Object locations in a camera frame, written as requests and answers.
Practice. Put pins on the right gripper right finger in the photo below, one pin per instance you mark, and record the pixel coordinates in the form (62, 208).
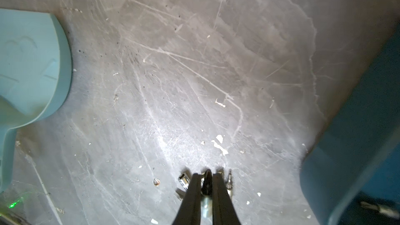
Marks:
(223, 210)

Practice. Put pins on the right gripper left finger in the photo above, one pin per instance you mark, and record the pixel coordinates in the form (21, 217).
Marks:
(189, 212)

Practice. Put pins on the silver bit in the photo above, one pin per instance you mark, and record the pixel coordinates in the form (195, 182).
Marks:
(381, 209)
(206, 190)

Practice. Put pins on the teal plastic storage box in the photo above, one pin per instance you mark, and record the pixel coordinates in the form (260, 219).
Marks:
(358, 156)

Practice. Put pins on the light blue dustpan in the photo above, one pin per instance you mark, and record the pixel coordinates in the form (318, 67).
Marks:
(36, 71)

